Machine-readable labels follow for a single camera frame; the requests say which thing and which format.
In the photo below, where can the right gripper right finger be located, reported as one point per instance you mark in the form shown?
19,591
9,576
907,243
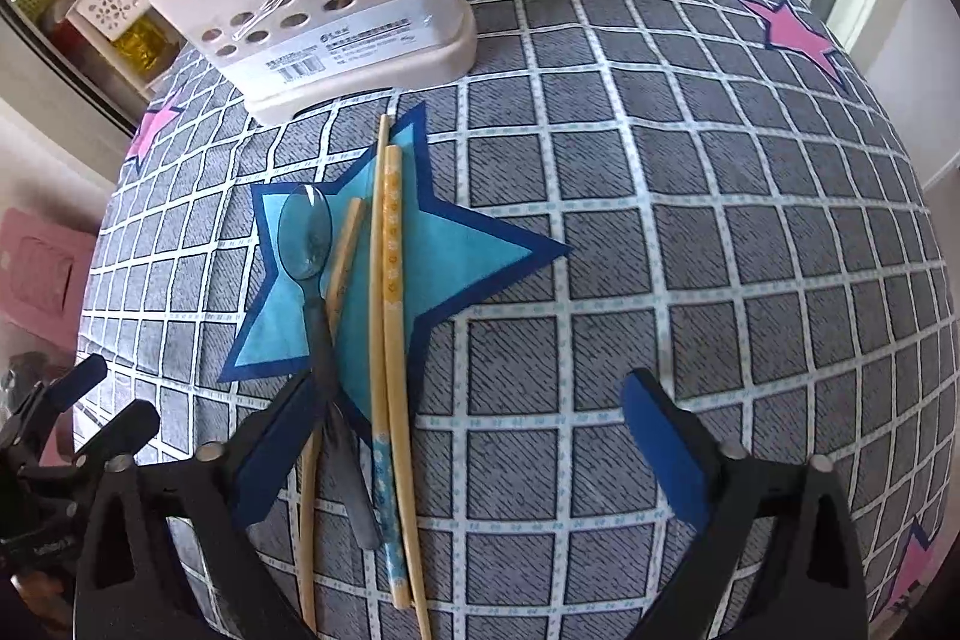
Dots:
810,582

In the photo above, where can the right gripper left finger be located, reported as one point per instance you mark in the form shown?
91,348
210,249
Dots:
130,582

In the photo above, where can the patterned bamboo chopstick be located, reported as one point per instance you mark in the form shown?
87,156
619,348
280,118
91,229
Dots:
382,373

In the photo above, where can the blue translucent spoon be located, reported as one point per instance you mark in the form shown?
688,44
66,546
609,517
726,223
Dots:
305,240

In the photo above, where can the short bamboo chopstick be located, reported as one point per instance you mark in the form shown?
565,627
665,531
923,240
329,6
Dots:
332,286

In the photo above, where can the pink plastic stool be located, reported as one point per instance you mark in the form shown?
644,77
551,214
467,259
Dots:
44,271

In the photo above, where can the grey checked tablecloth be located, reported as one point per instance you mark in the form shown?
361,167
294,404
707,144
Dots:
703,188

